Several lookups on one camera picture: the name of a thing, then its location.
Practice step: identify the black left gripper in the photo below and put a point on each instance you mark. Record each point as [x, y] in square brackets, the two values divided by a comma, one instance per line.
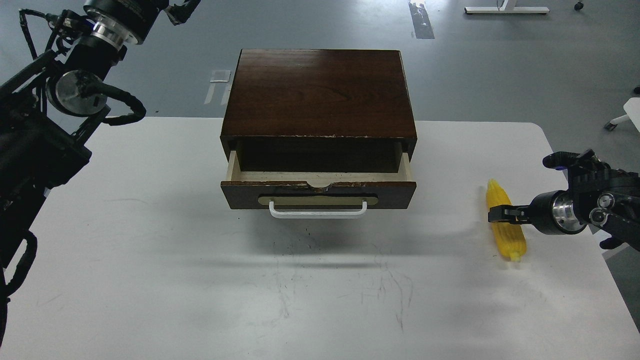
[138, 16]

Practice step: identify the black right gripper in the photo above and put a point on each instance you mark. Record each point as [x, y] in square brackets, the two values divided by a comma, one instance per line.
[550, 213]

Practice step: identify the yellow corn cob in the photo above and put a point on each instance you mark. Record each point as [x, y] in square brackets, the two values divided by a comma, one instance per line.
[509, 238]

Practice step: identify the wooden drawer with white handle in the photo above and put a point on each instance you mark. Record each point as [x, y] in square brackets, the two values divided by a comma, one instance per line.
[318, 195]

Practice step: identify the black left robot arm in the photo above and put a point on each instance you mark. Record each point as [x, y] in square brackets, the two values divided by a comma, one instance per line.
[50, 108]

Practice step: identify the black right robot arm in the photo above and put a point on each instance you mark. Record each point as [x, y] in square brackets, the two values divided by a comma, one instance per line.
[596, 195]

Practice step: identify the dark wooden drawer cabinet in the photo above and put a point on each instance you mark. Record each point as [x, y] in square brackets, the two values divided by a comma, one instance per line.
[319, 110]

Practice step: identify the white side table edge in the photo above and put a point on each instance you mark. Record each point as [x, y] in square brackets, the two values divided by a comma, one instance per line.
[631, 114]

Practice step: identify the white table leg base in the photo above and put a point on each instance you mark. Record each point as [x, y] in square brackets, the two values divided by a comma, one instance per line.
[506, 7]

